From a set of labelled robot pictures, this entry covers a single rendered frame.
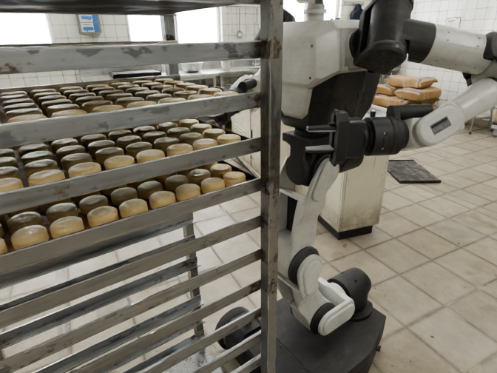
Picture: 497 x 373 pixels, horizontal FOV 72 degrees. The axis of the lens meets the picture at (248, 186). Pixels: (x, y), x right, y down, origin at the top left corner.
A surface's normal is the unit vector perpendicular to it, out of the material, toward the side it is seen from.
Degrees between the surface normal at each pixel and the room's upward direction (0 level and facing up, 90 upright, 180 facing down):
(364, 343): 0
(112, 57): 90
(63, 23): 90
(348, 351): 0
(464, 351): 0
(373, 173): 90
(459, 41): 60
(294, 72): 90
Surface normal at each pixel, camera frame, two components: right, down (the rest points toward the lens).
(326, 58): -0.17, 0.33
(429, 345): -0.02, -0.91
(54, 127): 0.58, 0.32
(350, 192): 0.32, 0.38
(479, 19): -0.89, 0.20
